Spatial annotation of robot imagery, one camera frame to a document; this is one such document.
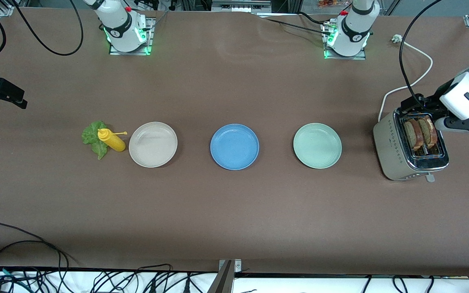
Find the silver two-slot toaster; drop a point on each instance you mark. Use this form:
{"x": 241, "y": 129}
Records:
{"x": 389, "y": 146}

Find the orange package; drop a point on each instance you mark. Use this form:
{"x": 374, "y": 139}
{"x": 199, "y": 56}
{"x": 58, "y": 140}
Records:
{"x": 328, "y": 3}

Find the yellow mustard squeeze bottle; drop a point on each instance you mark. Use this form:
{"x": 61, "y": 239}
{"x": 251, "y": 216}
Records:
{"x": 114, "y": 142}

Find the metal bracket profile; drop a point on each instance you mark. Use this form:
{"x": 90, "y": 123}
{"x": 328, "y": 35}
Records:
{"x": 224, "y": 280}

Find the beige round plate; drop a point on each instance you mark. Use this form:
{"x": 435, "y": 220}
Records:
{"x": 153, "y": 144}

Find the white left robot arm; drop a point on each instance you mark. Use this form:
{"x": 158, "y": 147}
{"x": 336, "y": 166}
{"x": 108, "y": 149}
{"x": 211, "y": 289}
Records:
{"x": 352, "y": 32}

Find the green round plate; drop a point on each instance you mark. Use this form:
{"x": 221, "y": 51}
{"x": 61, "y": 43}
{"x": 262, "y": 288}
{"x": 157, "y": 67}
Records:
{"x": 317, "y": 145}

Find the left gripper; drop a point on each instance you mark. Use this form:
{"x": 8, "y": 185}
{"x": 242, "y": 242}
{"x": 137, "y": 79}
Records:
{"x": 434, "y": 101}

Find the green lettuce leaf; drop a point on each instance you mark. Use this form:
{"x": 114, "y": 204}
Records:
{"x": 92, "y": 136}

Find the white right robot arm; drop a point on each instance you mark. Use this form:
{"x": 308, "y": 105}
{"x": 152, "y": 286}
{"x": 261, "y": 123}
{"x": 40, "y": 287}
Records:
{"x": 120, "y": 28}

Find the grey metal box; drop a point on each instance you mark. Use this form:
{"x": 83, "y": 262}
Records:
{"x": 240, "y": 5}

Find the toasted bread slice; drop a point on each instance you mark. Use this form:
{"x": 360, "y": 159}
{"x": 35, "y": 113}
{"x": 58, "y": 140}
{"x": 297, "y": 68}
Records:
{"x": 411, "y": 136}
{"x": 430, "y": 132}

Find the blue round plate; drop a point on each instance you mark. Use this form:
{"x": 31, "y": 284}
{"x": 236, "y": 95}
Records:
{"x": 234, "y": 146}

